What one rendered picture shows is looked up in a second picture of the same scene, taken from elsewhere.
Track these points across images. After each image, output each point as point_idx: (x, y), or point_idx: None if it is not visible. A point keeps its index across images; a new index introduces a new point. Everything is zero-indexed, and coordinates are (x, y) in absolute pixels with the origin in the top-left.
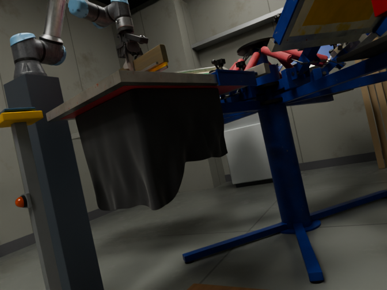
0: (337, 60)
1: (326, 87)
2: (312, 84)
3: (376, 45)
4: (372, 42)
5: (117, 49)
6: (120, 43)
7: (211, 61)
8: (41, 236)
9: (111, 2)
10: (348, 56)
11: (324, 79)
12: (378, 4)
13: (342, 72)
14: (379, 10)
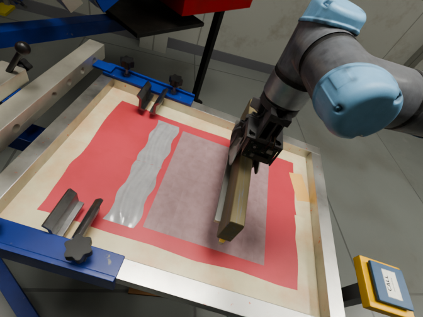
0: (138, 36)
1: (53, 40)
2: (25, 34)
3: (169, 32)
4: (167, 29)
5: (277, 151)
6: (282, 134)
7: (26, 48)
8: None
9: (355, 36)
10: (148, 34)
11: (51, 30)
12: (186, 8)
13: (82, 26)
14: (186, 12)
